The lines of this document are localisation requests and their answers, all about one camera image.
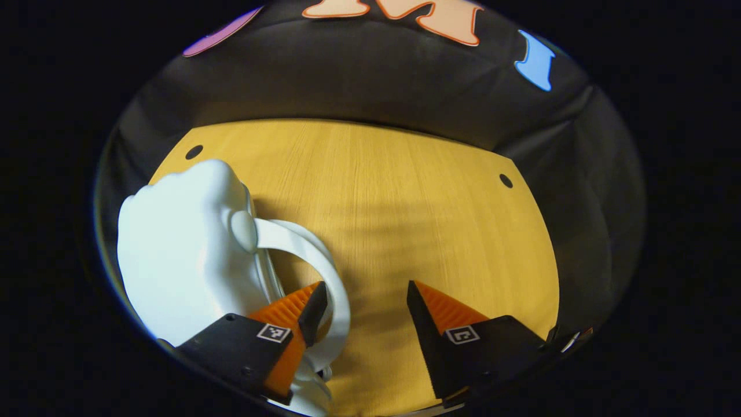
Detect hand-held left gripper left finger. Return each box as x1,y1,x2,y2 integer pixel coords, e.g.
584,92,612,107
175,281,329,407

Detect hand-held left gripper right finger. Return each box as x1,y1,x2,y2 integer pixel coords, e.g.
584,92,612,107
406,280,548,407

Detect white hard-shell suitcase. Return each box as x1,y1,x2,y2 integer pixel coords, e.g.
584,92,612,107
116,159,352,417

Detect black backdrop cloth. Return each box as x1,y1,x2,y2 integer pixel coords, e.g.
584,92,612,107
94,0,647,348

